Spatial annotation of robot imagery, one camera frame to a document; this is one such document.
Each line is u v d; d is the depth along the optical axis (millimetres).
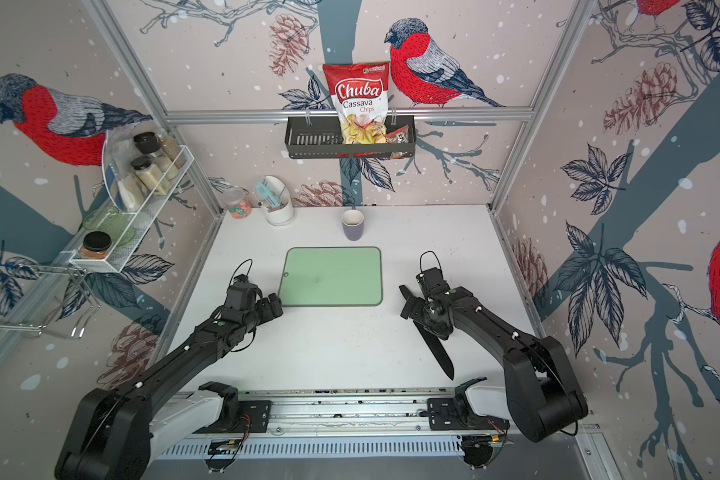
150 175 763
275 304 817
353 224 1041
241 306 670
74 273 600
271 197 1049
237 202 1146
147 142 791
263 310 796
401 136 857
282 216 1129
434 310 632
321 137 949
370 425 727
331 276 1007
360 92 797
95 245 591
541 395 411
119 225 670
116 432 397
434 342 856
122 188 684
